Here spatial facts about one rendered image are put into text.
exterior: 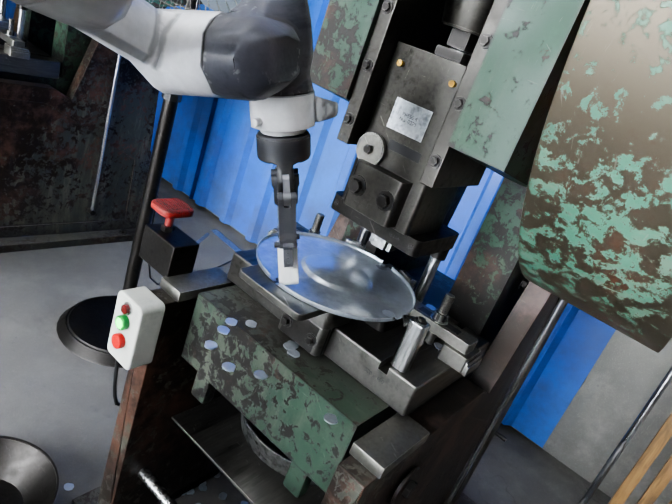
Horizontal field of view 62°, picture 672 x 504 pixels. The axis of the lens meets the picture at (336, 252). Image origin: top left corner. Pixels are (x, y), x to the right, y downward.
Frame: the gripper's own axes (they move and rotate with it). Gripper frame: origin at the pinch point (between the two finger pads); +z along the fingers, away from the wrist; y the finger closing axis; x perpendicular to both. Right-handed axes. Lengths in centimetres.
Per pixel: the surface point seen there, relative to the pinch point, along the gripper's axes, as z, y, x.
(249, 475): 51, -7, -9
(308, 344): 16.9, -2.1, 3.0
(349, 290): 7.1, -2.8, 10.0
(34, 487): 64, -21, -58
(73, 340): 62, -77, -65
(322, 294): 5.8, 0.2, 5.3
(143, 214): 26, -88, -41
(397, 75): -25.1, -15.6, 19.3
